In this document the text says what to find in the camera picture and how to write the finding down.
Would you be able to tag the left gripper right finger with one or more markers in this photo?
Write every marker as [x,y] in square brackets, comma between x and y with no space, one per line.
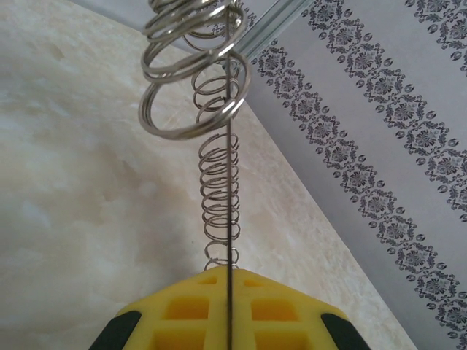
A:
[292,321]

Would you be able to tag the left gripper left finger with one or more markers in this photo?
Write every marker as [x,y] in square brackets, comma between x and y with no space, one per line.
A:
[182,321]

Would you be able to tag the aluminium frame post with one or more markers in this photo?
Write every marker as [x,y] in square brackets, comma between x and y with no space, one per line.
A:
[270,25]

